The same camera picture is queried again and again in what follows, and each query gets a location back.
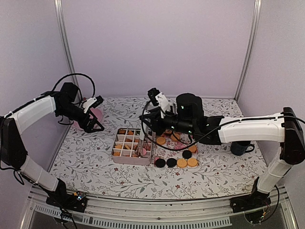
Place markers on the left aluminium frame post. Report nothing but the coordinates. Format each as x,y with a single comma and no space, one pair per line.
63,35

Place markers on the aluminium frame post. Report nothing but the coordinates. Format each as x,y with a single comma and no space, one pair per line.
249,49
63,35

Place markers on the yellow round biscuit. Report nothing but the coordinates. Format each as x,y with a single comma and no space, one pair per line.
182,163
192,162

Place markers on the dark blue mug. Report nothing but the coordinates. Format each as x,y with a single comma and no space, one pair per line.
241,147

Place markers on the right aluminium frame post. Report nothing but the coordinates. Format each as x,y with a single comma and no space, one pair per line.
249,49

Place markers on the yellow round biscuit right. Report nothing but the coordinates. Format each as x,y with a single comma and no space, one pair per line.
192,162

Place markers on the black sandwich cookie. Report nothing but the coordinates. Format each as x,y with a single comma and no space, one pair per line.
171,162
160,163

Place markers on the black sandwich cookie left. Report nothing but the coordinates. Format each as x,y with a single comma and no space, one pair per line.
160,163

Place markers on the pink divided cookie tin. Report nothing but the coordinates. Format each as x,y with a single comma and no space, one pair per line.
133,159

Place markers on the black sandwich cookie right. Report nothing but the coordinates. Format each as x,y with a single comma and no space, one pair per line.
171,162

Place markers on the pink plate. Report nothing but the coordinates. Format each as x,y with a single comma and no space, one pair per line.
97,112

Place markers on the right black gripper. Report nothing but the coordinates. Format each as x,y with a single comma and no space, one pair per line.
155,122

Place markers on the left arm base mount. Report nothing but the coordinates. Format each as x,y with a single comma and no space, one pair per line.
67,201

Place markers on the yellow round biscuit left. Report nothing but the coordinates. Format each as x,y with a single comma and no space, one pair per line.
182,163

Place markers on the floral cookie tray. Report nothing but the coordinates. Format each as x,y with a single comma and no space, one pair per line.
175,145

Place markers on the orange swirl cookie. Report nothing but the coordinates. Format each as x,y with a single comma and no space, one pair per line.
122,132

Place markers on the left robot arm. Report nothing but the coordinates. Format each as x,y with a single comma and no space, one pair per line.
15,136

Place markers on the floral tablecloth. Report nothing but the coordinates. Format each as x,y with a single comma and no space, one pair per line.
84,162

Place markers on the metal serving tongs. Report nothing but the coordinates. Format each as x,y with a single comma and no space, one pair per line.
143,143

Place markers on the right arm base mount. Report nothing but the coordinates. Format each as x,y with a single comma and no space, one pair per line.
249,202

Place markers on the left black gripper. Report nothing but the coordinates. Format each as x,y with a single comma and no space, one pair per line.
88,128

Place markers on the front aluminium rail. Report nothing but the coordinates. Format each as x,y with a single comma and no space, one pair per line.
106,212

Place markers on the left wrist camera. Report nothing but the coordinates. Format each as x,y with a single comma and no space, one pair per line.
92,102

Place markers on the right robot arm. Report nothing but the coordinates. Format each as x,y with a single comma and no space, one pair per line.
188,118

